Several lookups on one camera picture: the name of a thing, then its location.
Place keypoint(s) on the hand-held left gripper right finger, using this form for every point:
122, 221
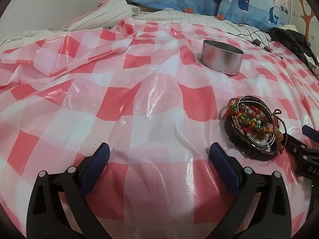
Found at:
224, 166

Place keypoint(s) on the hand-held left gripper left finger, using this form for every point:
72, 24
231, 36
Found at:
96, 164

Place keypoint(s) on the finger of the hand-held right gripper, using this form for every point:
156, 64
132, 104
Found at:
295, 145
310, 132

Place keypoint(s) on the silver bangle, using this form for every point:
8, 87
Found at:
259, 144

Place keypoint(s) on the round metal tin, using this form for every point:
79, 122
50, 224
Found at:
219, 57

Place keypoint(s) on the white cloth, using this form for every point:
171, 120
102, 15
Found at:
314, 66

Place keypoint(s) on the pink checked plastic tablecloth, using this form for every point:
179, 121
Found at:
149, 104

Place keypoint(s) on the black jacket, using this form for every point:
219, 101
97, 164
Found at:
289, 39

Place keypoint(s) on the black plug adapter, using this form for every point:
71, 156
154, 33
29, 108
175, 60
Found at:
257, 42

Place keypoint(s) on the narrow blue whale pillow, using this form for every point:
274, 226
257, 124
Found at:
251, 5

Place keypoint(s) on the white striped bedsheet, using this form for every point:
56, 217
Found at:
112, 10

